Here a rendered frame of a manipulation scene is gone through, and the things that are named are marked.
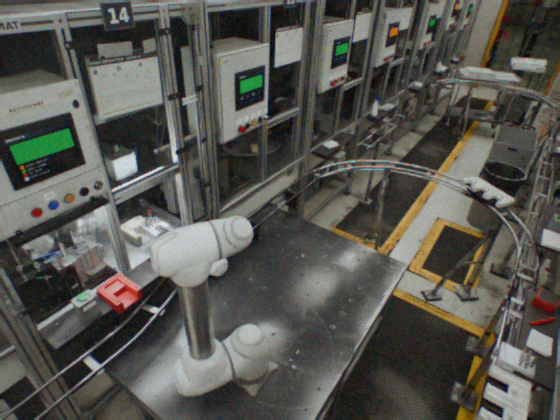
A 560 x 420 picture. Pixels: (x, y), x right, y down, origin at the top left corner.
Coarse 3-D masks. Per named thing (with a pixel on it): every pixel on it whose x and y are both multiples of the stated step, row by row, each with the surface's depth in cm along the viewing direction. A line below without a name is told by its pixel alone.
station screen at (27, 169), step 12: (36, 132) 118; (48, 132) 121; (72, 132) 128; (12, 144) 114; (12, 156) 115; (48, 156) 124; (60, 156) 128; (72, 156) 131; (24, 168) 119; (36, 168) 122; (48, 168) 126; (60, 168) 129; (24, 180) 121
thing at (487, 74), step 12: (468, 72) 554; (480, 72) 529; (492, 72) 536; (504, 72) 561; (456, 96) 555; (504, 96) 576; (456, 108) 602; (468, 108) 603; (444, 120) 622; (480, 120) 562; (492, 120) 562; (504, 120) 553
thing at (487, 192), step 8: (472, 176) 279; (472, 184) 277; (480, 184) 270; (488, 184) 271; (472, 192) 270; (480, 192) 270; (488, 192) 261; (496, 192) 261; (480, 200) 265; (488, 200) 261; (496, 200) 261; (504, 200) 253; (512, 200) 254
